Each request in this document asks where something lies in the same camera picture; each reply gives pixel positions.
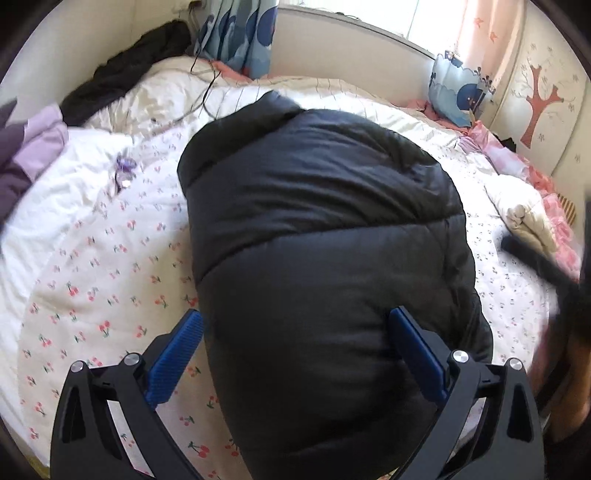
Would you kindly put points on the white cherry print quilt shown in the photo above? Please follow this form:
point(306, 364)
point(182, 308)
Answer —
point(88, 274)

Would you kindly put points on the purple eyeglasses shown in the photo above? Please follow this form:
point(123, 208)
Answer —
point(124, 173)

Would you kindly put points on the pink ruffled bedding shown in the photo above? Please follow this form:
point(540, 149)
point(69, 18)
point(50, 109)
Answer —
point(479, 139)

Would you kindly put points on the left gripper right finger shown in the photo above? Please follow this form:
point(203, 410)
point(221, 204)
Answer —
point(487, 424)

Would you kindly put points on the blue patterned curtain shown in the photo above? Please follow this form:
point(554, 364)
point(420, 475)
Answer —
point(239, 33)

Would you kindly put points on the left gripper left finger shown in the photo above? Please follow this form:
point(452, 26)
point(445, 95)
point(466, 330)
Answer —
point(84, 442)

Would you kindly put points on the pink star curtain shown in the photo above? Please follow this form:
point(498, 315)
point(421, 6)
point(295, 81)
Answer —
point(481, 37)

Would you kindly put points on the black puffer jacket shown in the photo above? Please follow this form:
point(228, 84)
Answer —
point(307, 228)

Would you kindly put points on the wardrobe with tree decal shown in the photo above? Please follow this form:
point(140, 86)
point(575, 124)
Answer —
point(546, 110)

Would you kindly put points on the purple folded clothes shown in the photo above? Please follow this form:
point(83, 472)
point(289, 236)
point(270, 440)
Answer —
point(28, 148)

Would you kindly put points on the cream folded blanket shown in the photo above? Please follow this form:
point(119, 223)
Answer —
point(521, 208)

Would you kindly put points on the person's right hand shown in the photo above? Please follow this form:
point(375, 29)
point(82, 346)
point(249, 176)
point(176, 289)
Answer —
point(571, 405)

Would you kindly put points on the black garment near wall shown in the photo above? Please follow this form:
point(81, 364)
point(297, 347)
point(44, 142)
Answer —
point(113, 79)

